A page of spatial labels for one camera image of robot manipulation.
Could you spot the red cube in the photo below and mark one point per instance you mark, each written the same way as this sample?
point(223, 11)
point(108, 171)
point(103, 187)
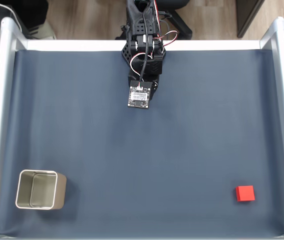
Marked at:
point(245, 193)

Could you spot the square metal tin container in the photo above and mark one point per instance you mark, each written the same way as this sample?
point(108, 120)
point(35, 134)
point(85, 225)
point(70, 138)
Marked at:
point(61, 192)

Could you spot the black office chair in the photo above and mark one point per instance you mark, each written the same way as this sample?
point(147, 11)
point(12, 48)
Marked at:
point(181, 25)

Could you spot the dark blue mat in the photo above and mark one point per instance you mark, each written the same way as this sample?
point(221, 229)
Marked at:
point(141, 150)

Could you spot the dark cabinet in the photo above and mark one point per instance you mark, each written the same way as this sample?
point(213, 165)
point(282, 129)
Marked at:
point(247, 15)

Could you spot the black box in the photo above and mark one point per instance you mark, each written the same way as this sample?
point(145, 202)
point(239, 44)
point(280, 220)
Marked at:
point(31, 12)

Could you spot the bare camera circuit board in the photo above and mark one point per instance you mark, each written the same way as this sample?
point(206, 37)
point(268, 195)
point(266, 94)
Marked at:
point(139, 96)

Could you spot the silver metal cart frame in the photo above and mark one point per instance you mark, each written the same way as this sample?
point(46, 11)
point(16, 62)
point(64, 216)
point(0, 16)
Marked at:
point(6, 75)

